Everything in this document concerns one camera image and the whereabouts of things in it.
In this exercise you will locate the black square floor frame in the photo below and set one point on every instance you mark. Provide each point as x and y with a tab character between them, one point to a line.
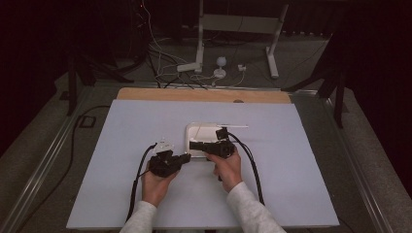
87	121

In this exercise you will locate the person's left hand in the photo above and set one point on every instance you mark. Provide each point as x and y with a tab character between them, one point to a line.
155	189

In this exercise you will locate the metal floor rail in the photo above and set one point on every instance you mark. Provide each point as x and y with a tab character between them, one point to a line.
45	168
356	168

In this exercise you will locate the white square tray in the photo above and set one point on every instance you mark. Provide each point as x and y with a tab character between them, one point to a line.
207	132

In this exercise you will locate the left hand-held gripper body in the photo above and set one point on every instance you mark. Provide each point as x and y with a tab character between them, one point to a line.
163	163

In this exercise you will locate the white metal stand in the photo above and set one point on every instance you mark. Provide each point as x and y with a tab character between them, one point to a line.
238	23

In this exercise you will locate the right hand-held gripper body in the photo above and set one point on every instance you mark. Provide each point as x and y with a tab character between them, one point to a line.
220	148

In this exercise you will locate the pale blue table mat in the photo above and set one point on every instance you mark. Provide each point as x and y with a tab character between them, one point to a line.
129	123

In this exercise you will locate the white plug adapter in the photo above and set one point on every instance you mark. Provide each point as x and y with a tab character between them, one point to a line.
241	67

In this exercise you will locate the white round desk lamp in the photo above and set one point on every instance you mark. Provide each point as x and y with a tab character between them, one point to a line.
221	63

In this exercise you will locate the black tripod stand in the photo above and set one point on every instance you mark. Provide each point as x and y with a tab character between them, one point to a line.
72	84
339	97

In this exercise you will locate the person's right hand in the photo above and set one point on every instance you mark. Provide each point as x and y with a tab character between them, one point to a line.
230	171

